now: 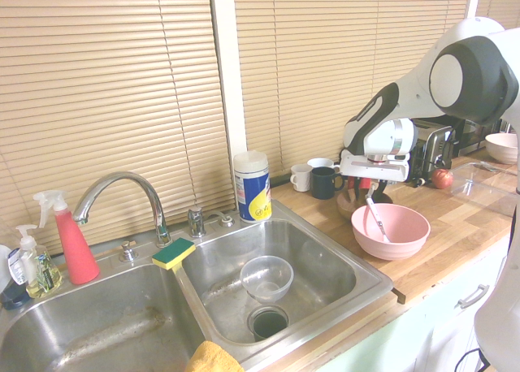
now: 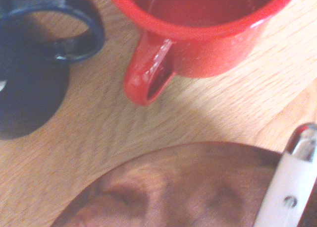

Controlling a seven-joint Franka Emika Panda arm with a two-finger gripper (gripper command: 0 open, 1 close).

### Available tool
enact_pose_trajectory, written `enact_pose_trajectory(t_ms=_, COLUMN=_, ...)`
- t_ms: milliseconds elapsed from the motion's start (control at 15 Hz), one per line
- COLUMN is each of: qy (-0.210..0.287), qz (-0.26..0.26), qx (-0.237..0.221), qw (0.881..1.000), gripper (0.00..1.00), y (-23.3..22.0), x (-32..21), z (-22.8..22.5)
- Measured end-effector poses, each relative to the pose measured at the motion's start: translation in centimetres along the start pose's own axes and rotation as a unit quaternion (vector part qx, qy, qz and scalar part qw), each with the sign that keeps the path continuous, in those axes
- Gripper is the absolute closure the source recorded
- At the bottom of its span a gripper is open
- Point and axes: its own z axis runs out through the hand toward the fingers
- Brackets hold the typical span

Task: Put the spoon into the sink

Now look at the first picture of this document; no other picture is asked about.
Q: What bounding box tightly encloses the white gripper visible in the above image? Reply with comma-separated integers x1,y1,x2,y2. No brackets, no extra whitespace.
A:
339,149,410,205

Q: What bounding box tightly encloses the stainless steel double sink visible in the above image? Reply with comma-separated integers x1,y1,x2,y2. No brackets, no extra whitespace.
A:
0,199,394,372

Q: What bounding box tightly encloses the white sink hole cap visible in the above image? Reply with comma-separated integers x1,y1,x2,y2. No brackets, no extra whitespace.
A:
206,211,236,228

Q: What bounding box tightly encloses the chrome sink knob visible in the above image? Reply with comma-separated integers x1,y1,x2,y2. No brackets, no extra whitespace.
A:
118,241,137,263

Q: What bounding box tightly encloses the navy blue mug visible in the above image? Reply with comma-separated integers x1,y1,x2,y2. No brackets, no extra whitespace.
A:
310,166,345,201

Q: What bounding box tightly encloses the white mug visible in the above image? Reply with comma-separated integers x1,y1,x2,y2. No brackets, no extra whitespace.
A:
289,163,314,193
307,157,341,172

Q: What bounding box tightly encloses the pink bowl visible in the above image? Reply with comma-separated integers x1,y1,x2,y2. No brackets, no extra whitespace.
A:
350,203,431,262

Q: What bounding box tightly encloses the red apple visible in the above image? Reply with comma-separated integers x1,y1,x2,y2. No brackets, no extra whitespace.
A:
431,167,454,190

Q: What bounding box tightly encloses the stainless steel toaster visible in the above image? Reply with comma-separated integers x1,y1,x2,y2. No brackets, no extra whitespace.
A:
409,119,458,180

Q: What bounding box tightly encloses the black countertop oven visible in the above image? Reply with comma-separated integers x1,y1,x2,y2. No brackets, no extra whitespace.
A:
453,118,504,157

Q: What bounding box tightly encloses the Lysol wipes canister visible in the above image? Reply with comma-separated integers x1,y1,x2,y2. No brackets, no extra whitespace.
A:
232,150,273,225

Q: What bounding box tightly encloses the clear plastic container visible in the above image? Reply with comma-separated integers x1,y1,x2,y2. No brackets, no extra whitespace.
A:
449,161,520,218

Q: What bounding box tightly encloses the clear plastic bowl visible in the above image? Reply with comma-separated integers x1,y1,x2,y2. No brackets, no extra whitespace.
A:
239,255,295,306

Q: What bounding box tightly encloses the beige bowl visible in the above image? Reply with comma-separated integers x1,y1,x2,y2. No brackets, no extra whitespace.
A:
484,132,520,165

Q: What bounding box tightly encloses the white kitchen cabinet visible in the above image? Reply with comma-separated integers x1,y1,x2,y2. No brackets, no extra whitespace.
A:
263,233,511,372

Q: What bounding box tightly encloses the yellow green sponge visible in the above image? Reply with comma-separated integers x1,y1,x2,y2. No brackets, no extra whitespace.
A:
151,237,197,272

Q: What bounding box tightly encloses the yellow dish cloth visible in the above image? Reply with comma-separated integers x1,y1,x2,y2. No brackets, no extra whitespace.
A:
184,340,245,372

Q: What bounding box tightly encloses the chrome curved faucet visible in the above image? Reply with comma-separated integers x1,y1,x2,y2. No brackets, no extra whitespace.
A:
71,171,174,249

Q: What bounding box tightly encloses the red spray bottle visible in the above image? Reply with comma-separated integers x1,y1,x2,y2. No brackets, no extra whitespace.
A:
32,189,102,286

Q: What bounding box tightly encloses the clear soap pump bottle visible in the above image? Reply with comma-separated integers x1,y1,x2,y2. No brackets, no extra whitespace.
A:
15,224,64,300

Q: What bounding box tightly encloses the blue and white bottle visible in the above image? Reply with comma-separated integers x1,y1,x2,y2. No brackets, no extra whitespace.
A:
0,244,30,311

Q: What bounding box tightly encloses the white handled fork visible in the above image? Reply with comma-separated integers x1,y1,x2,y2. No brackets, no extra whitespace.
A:
365,197,392,243

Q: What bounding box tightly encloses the silver drawer handle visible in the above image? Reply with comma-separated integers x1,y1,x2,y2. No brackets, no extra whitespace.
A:
457,284,491,310

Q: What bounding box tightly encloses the black base cable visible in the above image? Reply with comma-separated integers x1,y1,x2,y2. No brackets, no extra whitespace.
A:
454,346,493,372

